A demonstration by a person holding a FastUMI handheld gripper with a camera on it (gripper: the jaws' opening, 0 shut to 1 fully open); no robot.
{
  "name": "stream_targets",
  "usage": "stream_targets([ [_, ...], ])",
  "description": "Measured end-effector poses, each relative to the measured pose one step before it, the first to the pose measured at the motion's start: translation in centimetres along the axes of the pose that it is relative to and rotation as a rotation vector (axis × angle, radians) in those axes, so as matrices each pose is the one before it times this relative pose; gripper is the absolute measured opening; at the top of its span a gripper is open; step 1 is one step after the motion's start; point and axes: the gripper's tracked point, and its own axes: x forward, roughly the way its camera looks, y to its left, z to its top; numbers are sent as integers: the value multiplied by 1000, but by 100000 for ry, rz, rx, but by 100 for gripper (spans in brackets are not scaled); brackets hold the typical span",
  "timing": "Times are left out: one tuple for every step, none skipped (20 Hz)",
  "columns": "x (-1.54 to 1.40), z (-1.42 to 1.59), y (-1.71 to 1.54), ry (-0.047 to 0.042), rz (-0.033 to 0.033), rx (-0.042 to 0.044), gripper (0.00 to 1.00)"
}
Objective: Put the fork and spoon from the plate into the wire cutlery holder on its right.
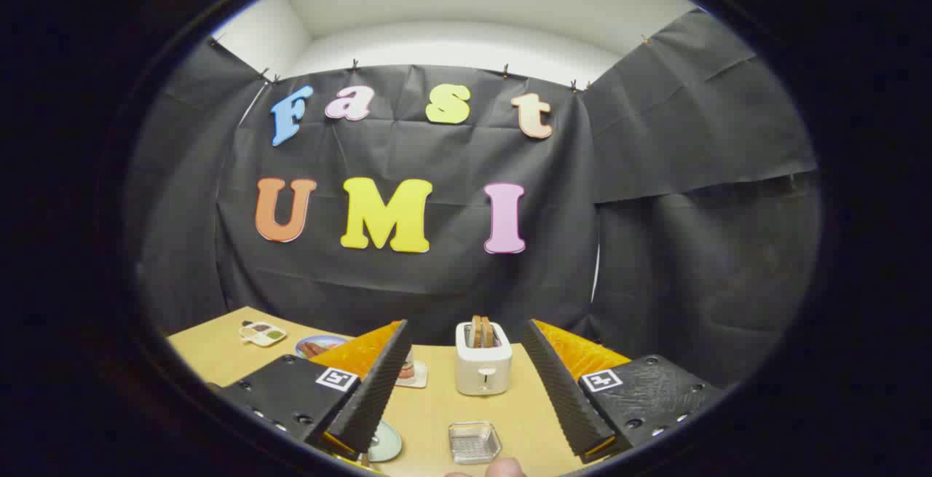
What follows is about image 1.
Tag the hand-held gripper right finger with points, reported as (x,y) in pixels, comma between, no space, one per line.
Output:
(564,389)

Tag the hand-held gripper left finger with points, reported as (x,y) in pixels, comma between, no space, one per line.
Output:
(368,397)

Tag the clear water bottle red cap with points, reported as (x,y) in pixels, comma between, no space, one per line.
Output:
(407,368)

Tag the mint green plate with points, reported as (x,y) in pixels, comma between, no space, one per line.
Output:
(387,442)

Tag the white square coaster tray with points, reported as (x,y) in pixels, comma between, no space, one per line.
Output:
(421,375)

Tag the blue patterned plate with food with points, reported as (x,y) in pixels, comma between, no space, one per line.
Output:
(320,346)

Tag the white toaster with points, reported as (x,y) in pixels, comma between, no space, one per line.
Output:
(480,373)

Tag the brown toast slice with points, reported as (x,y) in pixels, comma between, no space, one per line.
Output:
(475,333)
(487,333)

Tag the metal perforated basket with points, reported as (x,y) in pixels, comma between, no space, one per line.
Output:
(473,444)

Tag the small white compartment dish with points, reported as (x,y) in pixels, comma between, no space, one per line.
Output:
(262,333)

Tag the black backdrop cloth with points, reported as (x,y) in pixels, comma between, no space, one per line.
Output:
(437,288)

